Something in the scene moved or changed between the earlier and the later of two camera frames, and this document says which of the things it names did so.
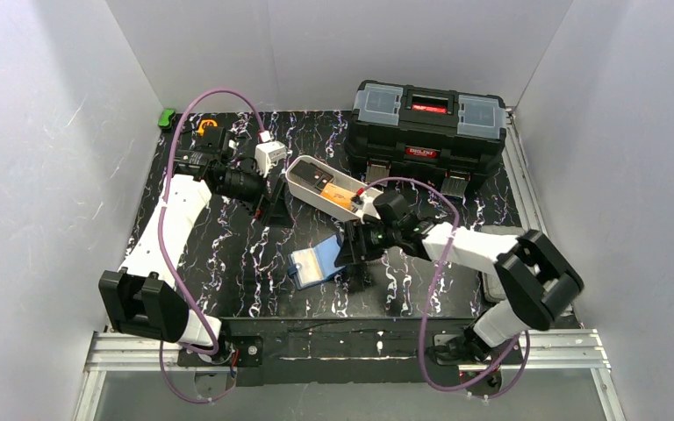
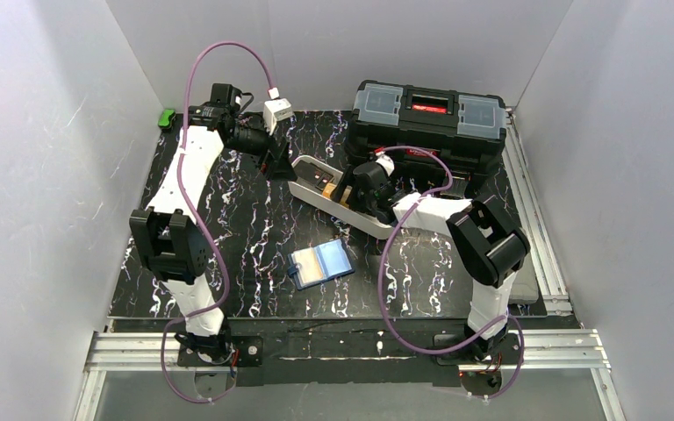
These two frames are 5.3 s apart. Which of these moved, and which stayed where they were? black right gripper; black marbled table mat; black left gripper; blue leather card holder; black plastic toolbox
Moved: black left gripper; black right gripper
Stayed: black marbled table mat; blue leather card holder; black plastic toolbox
